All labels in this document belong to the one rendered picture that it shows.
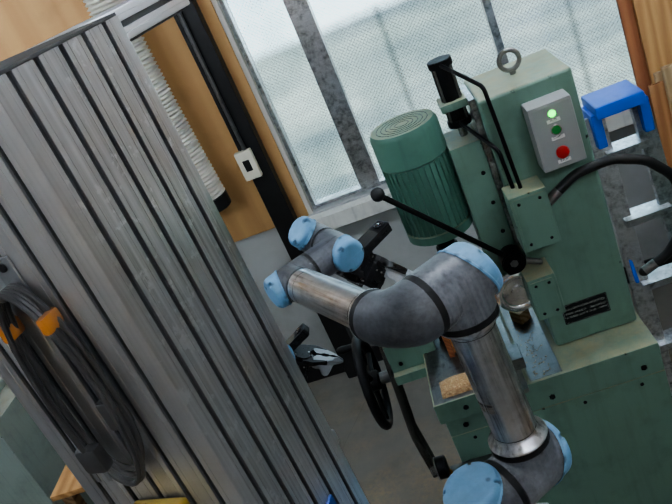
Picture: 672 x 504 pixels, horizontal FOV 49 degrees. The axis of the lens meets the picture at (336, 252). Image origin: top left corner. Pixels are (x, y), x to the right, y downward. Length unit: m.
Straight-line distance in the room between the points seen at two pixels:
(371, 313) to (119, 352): 0.49
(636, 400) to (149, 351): 1.50
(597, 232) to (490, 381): 0.71
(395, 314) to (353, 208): 2.09
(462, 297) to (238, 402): 0.44
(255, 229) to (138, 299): 2.56
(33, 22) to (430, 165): 2.02
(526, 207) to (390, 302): 0.64
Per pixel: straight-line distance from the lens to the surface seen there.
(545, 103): 1.74
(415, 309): 1.21
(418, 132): 1.79
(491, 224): 1.92
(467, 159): 1.84
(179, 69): 3.23
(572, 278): 2.00
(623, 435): 2.19
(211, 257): 1.00
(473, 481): 1.46
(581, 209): 1.92
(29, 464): 3.64
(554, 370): 2.03
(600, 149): 2.63
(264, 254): 3.48
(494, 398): 1.39
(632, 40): 3.17
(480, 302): 1.28
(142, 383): 0.93
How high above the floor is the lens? 2.06
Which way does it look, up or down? 24 degrees down
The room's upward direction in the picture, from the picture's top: 24 degrees counter-clockwise
